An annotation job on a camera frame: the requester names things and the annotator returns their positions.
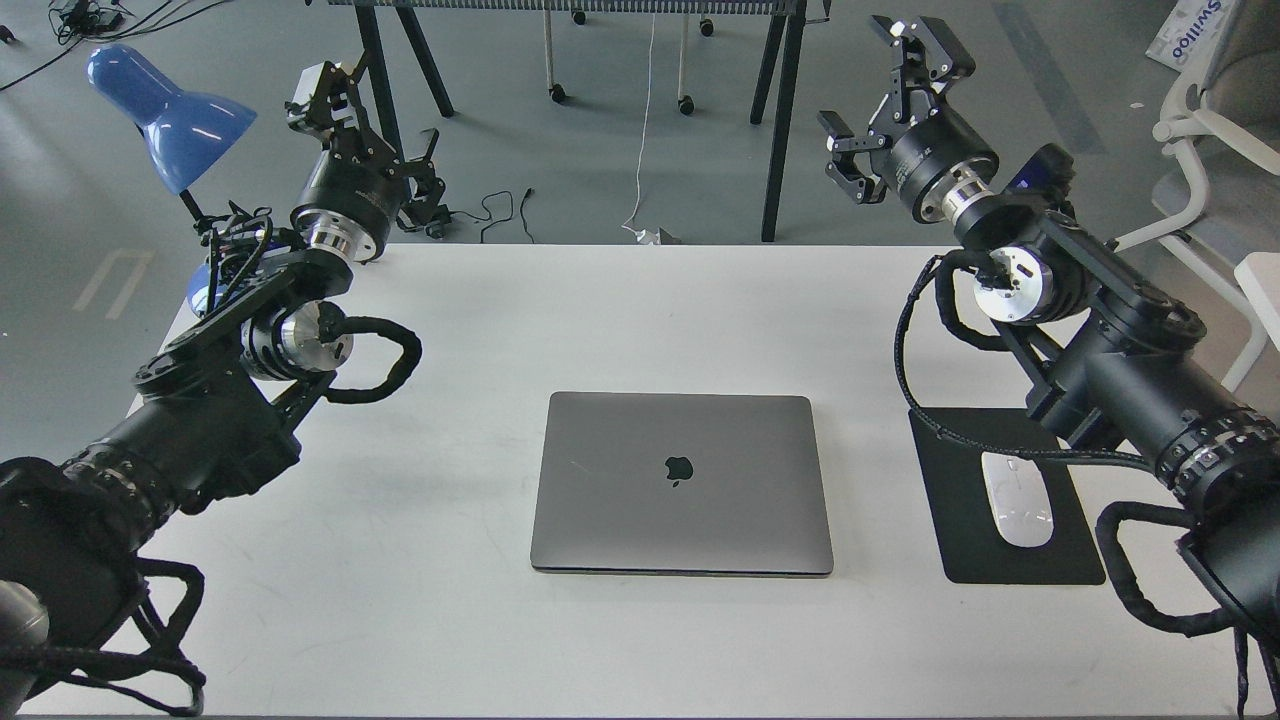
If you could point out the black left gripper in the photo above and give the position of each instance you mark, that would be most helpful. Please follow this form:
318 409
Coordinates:
356 189

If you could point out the blue desk lamp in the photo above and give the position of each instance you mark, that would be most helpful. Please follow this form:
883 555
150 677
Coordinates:
185 132

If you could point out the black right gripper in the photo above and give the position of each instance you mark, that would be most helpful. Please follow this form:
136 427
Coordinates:
917 138

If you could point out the grey laptop computer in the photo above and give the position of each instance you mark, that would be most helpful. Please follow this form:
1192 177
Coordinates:
649 483

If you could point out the white printed box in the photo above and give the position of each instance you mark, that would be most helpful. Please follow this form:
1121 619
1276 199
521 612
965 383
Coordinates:
1190 27

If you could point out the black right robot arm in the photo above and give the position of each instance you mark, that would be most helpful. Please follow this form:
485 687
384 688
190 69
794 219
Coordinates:
1108 354

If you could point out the white rolling stand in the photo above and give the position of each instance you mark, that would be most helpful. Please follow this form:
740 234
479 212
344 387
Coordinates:
617 52

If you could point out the white office chair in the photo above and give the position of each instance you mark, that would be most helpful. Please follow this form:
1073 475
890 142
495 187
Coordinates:
1219 123

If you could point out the black mouse pad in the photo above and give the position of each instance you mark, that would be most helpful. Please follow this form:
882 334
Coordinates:
971 549

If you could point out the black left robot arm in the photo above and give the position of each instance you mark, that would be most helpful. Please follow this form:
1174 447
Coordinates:
220 405

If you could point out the white computer mouse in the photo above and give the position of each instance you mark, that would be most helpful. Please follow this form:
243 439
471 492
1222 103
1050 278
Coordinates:
1018 499

